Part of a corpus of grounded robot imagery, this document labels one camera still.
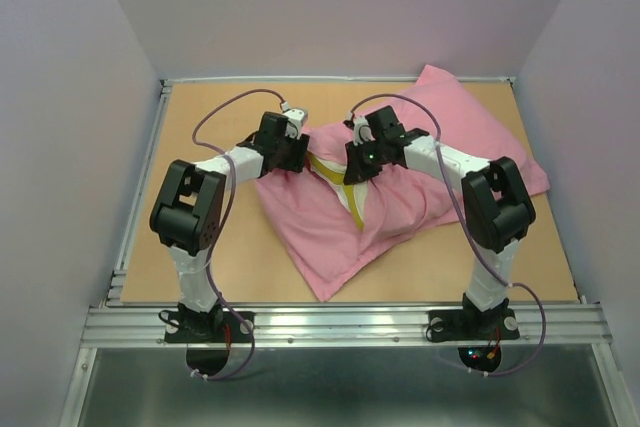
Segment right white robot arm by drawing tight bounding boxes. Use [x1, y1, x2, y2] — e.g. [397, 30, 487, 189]
[343, 106, 536, 337]

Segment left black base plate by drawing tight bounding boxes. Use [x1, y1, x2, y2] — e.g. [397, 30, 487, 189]
[158, 310, 251, 346]

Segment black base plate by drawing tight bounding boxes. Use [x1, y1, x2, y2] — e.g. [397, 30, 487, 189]
[427, 308, 520, 343]
[158, 310, 251, 346]

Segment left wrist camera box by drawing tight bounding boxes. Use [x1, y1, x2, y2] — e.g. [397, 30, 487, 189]
[280, 102, 308, 139]

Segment pink pillowcase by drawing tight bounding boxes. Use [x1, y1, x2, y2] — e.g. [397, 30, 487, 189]
[255, 65, 549, 301]

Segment metal table frame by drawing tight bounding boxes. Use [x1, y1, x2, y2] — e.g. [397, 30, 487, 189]
[61, 76, 639, 426]

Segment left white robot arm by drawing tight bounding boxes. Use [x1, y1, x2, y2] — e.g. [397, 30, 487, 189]
[149, 108, 309, 341]

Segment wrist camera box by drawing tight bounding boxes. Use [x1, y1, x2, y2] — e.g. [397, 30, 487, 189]
[280, 102, 308, 139]
[344, 116, 375, 145]

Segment cream pillow yellow edge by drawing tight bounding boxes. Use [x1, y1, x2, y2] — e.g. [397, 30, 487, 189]
[307, 153, 368, 231]

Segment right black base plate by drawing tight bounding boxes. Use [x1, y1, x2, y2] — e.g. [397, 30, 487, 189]
[427, 308, 520, 343]

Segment aluminium front rail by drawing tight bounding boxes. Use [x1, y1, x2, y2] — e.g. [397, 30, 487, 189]
[81, 302, 613, 349]

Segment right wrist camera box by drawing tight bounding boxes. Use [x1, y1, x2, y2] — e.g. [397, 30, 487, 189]
[344, 116, 375, 145]

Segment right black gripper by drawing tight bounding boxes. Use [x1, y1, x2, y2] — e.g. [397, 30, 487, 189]
[343, 138, 386, 186]

